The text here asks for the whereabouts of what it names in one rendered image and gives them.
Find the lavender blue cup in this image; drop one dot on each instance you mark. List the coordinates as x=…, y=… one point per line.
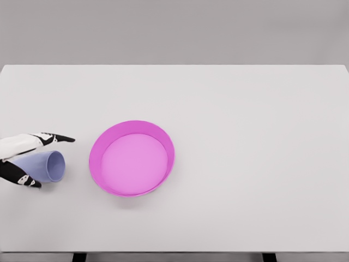
x=41, y=165

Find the pink round plate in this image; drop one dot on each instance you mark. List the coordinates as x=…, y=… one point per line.
x=133, y=161

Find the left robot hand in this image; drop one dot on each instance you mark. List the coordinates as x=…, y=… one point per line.
x=19, y=144

